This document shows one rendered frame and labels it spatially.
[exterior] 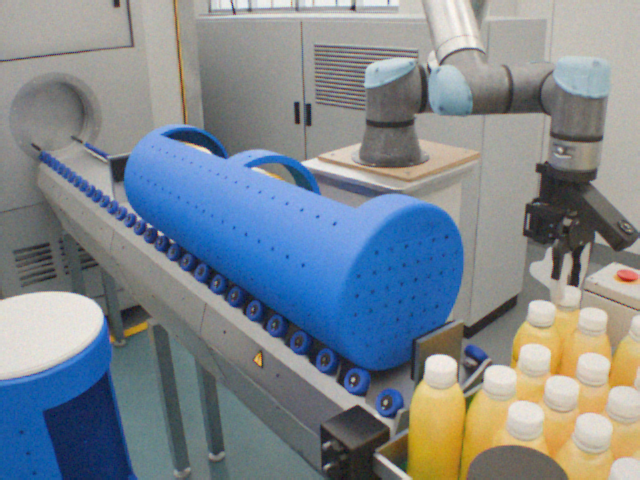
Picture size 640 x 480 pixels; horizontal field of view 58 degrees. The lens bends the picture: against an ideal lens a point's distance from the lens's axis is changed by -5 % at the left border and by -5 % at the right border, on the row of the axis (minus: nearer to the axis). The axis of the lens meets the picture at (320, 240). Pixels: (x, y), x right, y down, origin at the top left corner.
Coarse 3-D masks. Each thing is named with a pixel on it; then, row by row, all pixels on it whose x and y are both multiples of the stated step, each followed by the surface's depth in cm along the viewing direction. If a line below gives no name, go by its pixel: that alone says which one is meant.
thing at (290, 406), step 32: (64, 160) 250; (96, 160) 247; (64, 192) 218; (64, 224) 250; (96, 224) 189; (96, 256) 217; (128, 256) 167; (128, 288) 194; (160, 288) 150; (160, 320) 176; (192, 320) 137; (224, 320) 126; (288, 320) 120; (192, 352) 163; (224, 352) 126; (256, 352) 117; (224, 384) 149; (256, 384) 118; (288, 384) 109; (384, 384) 100; (288, 416) 111; (320, 416) 101; (320, 448) 107
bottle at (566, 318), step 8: (560, 312) 90; (568, 312) 89; (576, 312) 89; (560, 320) 89; (568, 320) 89; (576, 320) 89; (560, 328) 89; (568, 328) 89; (560, 336) 89; (560, 352) 90
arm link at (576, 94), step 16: (560, 64) 78; (576, 64) 76; (592, 64) 75; (608, 64) 76; (560, 80) 78; (576, 80) 76; (592, 80) 76; (608, 80) 77; (544, 96) 83; (560, 96) 79; (576, 96) 77; (592, 96) 76; (560, 112) 79; (576, 112) 78; (592, 112) 77; (560, 128) 80; (576, 128) 78; (592, 128) 78
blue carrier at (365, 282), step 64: (192, 128) 152; (128, 192) 150; (192, 192) 122; (256, 192) 108; (320, 192) 131; (256, 256) 103; (320, 256) 90; (384, 256) 89; (448, 256) 99; (320, 320) 91; (384, 320) 94
